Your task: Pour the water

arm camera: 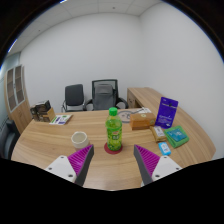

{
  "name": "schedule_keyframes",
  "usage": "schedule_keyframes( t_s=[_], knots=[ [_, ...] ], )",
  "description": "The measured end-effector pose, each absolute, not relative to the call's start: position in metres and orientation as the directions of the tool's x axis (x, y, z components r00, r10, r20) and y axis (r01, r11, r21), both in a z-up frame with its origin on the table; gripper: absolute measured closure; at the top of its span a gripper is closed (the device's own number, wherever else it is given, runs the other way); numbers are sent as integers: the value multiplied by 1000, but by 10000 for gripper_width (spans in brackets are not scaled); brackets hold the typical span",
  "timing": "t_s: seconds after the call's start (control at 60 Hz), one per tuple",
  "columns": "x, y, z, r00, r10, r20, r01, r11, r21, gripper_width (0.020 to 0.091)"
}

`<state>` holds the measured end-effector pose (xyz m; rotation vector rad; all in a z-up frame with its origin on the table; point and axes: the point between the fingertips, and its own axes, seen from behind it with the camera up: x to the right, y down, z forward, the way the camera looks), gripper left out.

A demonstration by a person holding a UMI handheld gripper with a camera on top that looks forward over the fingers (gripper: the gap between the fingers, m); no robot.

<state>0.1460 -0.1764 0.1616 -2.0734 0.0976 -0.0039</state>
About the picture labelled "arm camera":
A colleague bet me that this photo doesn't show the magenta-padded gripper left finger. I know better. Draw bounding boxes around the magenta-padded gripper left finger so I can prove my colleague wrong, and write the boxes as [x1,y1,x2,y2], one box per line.
[43,144,95,187]

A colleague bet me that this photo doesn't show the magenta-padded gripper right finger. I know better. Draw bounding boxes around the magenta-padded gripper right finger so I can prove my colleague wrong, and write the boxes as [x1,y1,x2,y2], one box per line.
[133,144,183,187]

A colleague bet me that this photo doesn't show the green drink bottle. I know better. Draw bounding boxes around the green drink bottle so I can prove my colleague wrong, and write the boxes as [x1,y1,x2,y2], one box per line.
[104,106,124,152]

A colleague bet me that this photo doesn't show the small blue box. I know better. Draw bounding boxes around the small blue box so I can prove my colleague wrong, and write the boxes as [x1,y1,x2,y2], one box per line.
[157,141,173,157]

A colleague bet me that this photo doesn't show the white and brown ceramic cup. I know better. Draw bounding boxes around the white and brown ceramic cup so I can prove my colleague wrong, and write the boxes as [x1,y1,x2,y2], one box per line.
[70,130,91,150]

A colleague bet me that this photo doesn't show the green flat box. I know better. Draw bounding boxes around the green flat box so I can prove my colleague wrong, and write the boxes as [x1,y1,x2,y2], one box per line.
[162,124,190,149]

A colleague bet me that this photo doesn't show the small tan box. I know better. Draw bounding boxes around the small tan box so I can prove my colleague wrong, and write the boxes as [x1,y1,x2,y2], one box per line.
[149,125,167,144]

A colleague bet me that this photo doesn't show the white and green leaflet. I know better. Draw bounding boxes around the white and green leaflet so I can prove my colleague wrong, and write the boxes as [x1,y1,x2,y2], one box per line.
[48,113,74,126]

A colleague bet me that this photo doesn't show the brown wooden box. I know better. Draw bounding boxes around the brown wooden box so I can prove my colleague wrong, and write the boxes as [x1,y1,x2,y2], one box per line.
[128,112,157,131]

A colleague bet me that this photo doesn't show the flat round red coaster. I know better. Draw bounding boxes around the flat round red coaster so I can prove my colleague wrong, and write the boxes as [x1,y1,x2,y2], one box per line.
[103,142,124,155]

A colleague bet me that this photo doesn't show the purple standing card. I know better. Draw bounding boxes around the purple standing card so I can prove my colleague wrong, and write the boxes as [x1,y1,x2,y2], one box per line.
[154,96,180,130]

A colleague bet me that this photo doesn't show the dark cardboard boxes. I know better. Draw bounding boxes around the dark cardboard boxes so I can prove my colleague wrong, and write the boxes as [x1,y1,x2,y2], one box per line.
[29,99,57,123]

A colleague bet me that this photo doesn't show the black sofa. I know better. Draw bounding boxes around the black sofa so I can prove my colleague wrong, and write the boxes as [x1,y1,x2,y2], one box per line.
[0,119,21,161]

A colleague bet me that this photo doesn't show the round grey disc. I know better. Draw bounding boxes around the round grey disc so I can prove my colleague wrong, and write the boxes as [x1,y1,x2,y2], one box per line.
[116,109,140,124]

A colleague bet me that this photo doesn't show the black office chair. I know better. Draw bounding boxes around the black office chair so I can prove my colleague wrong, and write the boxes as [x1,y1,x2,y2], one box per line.
[61,83,87,113]

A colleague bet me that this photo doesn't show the wooden side desk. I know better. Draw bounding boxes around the wooden side desk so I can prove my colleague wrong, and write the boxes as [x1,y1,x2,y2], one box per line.
[126,86,162,110]

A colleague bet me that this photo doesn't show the grey mesh office chair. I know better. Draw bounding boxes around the grey mesh office chair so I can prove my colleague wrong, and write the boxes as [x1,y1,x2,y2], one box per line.
[83,78,130,112]

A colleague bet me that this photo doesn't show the wooden shelf cabinet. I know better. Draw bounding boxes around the wooden shelf cabinet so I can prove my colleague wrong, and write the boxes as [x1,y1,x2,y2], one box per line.
[3,64,33,135]

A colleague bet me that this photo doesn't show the rectangular ceiling light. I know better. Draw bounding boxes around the rectangular ceiling light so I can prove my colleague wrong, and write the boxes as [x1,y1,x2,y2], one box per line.
[7,38,19,53]

